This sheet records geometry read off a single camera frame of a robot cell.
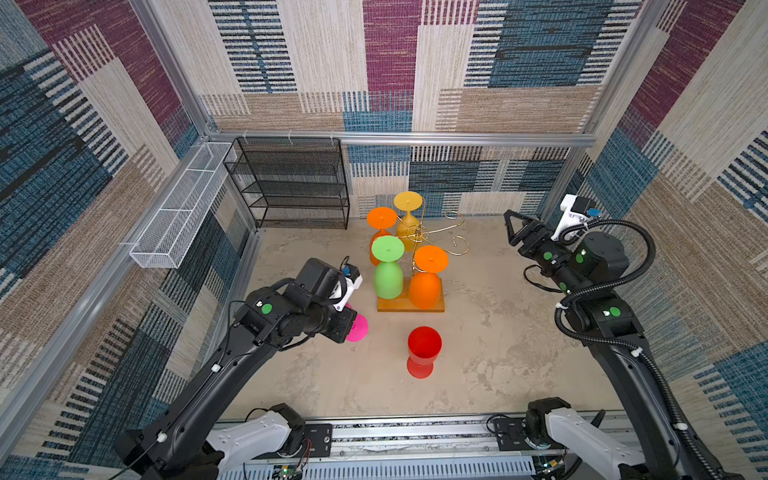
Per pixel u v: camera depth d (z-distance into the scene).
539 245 0.56
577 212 0.54
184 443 0.37
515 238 0.58
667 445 0.38
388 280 0.75
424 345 0.75
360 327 0.80
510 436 0.73
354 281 0.61
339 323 0.58
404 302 0.79
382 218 0.74
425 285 0.73
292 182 1.11
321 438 0.73
